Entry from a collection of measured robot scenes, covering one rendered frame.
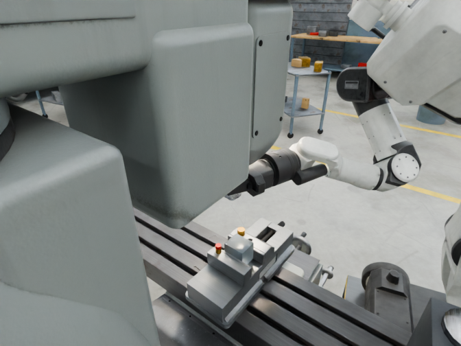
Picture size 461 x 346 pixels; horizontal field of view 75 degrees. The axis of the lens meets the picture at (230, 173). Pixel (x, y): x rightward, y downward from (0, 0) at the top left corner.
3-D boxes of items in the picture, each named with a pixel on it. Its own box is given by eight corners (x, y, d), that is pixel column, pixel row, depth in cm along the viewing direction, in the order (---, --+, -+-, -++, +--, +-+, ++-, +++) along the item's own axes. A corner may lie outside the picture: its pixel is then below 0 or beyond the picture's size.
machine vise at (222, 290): (256, 230, 105) (258, 204, 100) (295, 250, 97) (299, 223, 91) (184, 297, 81) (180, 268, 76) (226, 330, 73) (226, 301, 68)
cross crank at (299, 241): (291, 244, 150) (293, 226, 144) (313, 255, 144) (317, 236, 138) (275, 264, 139) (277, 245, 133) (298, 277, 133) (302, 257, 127)
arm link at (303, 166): (276, 142, 78) (308, 133, 83) (263, 168, 86) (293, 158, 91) (302, 175, 73) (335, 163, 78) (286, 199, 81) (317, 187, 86)
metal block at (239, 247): (236, 248, 87) (236, 233, 84) (253, 259, 83) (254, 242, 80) (224, 259, 83) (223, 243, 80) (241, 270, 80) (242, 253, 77)
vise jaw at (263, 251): (239, 235, 93) (239, 224, 91) (274, 252, 86) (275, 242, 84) (227, 245, 89) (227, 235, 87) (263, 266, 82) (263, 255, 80)
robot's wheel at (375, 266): (403, 298, 142) (415, 268, 132) (403, 307, 138) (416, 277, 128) (357, 285, 149) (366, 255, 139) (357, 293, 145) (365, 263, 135)
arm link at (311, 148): (300, 132, 81) (347, 145, 81) (287, 154, 87) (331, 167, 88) (299, 150, 76) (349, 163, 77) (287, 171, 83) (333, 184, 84)
